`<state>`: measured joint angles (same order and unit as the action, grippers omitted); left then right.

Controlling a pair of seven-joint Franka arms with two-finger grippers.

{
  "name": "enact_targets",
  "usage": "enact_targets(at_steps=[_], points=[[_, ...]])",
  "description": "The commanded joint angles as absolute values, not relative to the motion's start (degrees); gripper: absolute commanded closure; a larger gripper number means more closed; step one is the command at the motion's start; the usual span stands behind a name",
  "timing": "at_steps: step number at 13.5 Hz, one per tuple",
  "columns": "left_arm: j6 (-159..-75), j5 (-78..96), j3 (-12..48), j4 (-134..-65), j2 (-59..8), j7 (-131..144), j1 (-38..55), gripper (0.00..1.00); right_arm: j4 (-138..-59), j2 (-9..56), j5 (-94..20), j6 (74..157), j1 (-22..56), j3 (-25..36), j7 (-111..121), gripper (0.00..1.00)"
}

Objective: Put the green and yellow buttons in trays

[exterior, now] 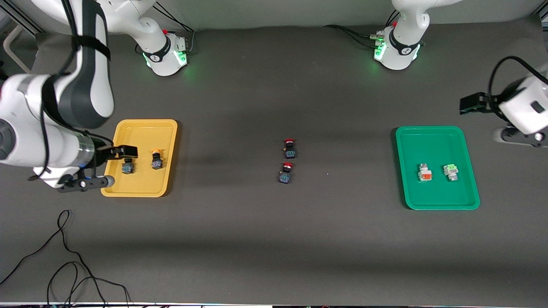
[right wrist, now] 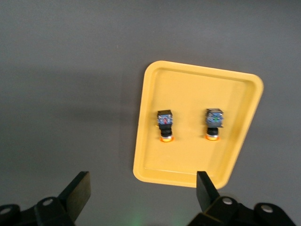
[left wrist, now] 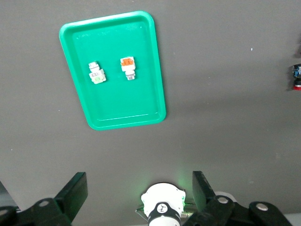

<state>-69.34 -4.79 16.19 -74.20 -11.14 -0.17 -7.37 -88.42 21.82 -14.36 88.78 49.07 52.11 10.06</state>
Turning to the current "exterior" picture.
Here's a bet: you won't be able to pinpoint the aluminium frame profile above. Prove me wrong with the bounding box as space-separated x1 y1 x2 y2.
0 0 43 35

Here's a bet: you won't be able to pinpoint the black left arm base cables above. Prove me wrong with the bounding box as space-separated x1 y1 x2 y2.
324 9 401 48

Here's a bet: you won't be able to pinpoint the white bent tube frame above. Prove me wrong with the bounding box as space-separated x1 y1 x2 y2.
3 24 31 75

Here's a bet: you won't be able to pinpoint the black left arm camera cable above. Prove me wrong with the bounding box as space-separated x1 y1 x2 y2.
487 56 548 107

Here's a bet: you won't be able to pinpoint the thin black loose cable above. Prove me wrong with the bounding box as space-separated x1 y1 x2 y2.
0 209 131 308

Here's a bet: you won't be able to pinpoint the black arm base cables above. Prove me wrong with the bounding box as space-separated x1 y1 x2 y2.
324 9 401 48
136 0 196 55

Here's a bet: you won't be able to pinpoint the yellow plastic tray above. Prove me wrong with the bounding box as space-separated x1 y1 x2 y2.
101 119 178 198

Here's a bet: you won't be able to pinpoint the black right arm base cables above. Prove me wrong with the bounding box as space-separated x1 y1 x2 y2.
136 0 196 55

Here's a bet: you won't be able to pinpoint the dark grey table cover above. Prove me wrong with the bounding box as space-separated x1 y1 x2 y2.
0 15 548 306

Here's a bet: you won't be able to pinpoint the green plastic tray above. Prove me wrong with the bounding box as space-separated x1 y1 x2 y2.
395 126 480 211

